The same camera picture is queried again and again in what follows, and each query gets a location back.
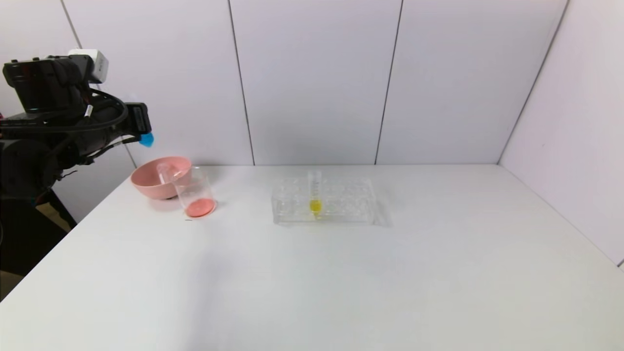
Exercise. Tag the test tube with blue pigment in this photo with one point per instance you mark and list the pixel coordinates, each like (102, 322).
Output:
(146, 140)

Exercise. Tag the test tube with yellow pigment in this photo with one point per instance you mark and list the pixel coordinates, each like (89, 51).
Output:
(315, 205)

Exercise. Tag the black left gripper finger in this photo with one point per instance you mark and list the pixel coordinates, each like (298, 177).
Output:
(139, 118)

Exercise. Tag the brown cardboard box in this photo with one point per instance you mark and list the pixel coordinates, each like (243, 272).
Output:
(53, 217)

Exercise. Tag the test tube with red pigment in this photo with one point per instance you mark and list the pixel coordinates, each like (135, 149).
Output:
(165, 171)

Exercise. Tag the clear glass beaker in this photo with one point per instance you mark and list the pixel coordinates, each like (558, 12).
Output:
(200, 207)

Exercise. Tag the pink bowl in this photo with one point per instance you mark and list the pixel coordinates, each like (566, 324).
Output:
(153, 183)

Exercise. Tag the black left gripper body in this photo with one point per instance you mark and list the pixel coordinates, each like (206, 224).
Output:
(138, 118)

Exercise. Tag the clear acrylic test tube rack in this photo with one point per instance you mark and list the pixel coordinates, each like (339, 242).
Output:
(363, 209)

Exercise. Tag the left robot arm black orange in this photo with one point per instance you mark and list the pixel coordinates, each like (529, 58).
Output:
(29, 161)

